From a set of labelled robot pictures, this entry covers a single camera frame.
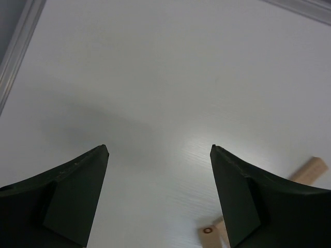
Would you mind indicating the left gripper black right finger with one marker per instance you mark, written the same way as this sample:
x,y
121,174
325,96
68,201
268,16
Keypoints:
x,y
261,209

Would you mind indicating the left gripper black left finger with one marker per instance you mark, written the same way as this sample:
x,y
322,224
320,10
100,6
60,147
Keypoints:
x,y
57,207

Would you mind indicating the engraved light wood block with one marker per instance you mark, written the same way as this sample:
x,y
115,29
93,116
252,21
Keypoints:
x,y
310,172

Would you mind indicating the long light wood block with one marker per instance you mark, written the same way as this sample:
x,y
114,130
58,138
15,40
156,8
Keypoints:
x,y
214,235

